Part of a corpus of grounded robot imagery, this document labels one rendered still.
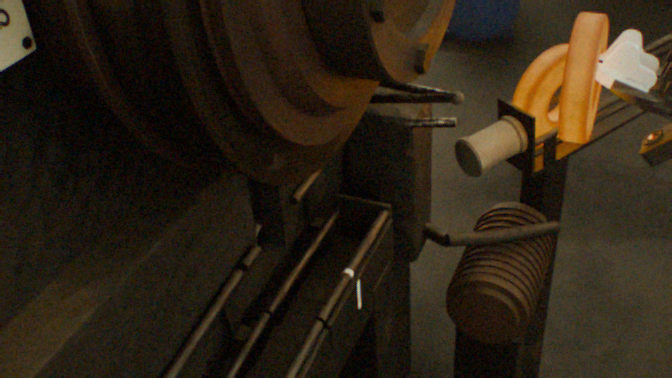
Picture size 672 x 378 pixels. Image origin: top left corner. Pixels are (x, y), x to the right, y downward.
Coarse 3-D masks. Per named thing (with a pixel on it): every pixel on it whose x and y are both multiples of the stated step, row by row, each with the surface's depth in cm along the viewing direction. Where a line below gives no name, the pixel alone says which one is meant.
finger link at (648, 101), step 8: (616, 80) 90; (616, 88) 90; (624, 88) 90; (632, 88) 89; (624, 96) 90; (632, 96) 89; (640, 96) 89; (648, 96) 89; (656, 96) 89; (632, 104) 89; (640, 104) 89; (648, 104) 88; (656, 104) 88; (664, 104) 89; (656, 112) 89; (664, 112) 88
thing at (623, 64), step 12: (624, 48) 88; (636, 48) 88; (612, 60) 90; (624, 60) 89; (636, 60) 89; (600, 72) 91; (612, 72) 90; (624, 72) 90; (636, 72) 89; (648, 72) 89; (636, 84) 90; (648, 84) 89
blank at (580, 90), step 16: (592, 16) 90; (576, 32) 89; (592, 32) 88; (576, 48) 88; (592, 48) 87; (576, 64) 87; (592, 64) 87; (576, 80) 87; (592, 80) 87; (576, 96) 88; (592, 96) 91; (560, 112) 90; (576, 112) 89; (592, 112) 95; (560, 128) 92; (576, 128) 91
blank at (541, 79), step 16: (560, 48) 110; (544, 64) 109; (560, 64) 109; (528, 80) 110; (544, 80) 109; (560, 80) 111; (528, 96) 109; (544, 96) 110; (528, 112) 110; (544, 112) 112; (544, 128) 114
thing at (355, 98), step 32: (224, 0) 47; (256, 0) 49; (288, 0) 50; (224, 32) 48; (256, 32) 51; (288, 32) 51; (224, 64) 50; (256, 64) 52; (288, 64) 53; (320, 64) 57; (256, 96) 53; (288, 96) 57; (320, 96) 58; (352, 96) 64; (288, 128) 58; (320, 128) 64
